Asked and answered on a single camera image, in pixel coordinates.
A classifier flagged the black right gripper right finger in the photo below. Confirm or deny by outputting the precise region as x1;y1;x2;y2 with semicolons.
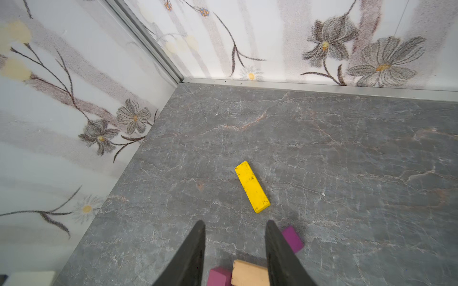
265;220;317;286

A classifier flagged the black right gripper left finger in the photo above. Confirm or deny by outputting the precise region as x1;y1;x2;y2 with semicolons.
153;220;206;286

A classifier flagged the tan long block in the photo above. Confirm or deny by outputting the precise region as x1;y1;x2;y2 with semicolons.
231;260;270;286

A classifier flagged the magenta purple cube block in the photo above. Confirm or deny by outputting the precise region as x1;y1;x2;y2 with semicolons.
206;268;232;286

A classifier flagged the long yellow block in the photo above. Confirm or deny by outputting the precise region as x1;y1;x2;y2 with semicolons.
234;161;271;213

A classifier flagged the white bottle left side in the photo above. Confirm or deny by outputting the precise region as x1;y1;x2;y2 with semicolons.
4;271;57;286

